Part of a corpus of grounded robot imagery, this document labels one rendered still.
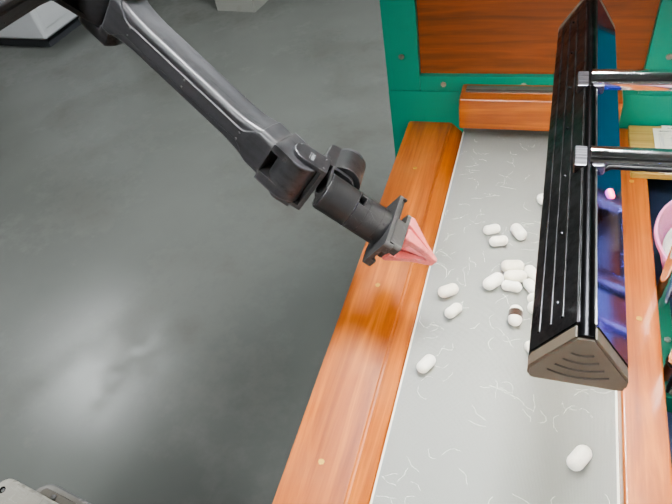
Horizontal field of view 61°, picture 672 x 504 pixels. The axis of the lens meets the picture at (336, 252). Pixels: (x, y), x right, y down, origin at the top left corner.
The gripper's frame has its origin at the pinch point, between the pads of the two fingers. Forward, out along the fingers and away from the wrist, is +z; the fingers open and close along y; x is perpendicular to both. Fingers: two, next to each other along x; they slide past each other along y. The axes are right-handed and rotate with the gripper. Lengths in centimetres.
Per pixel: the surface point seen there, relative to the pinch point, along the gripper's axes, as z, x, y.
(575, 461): 23.1, -7.2, -22.7
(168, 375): -14, 125, 13
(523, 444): 19.7, -1.5, -20.8
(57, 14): -181, 248, 241
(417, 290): 4.8, 10.4, 2.4
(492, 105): 4.2, -1.6, 43.2
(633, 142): 29, -13, 43
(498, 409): 16.9, 0.9, -16.4
